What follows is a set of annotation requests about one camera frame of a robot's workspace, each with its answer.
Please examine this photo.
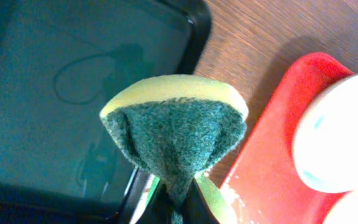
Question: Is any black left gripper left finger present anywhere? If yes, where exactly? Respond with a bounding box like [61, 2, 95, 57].
[136, 183, 173, 224]

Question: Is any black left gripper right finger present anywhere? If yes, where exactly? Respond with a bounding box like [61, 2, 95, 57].
[180, 179, 219, 224]

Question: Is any yellow green sponge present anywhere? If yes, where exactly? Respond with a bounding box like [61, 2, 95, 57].
[99, 75, 249, 223]

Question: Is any light blue plate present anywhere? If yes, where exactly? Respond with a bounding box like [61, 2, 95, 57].
[292, 74, 358, 193]

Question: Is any white plate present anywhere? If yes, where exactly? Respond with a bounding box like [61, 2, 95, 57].
[323, 189, 358, 224]

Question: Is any red plastic tray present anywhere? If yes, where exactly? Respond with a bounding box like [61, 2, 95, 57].
[221, 53, 358, 223]

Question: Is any black tray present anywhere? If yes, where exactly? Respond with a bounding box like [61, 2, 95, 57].
[0, 1, 211, 223]

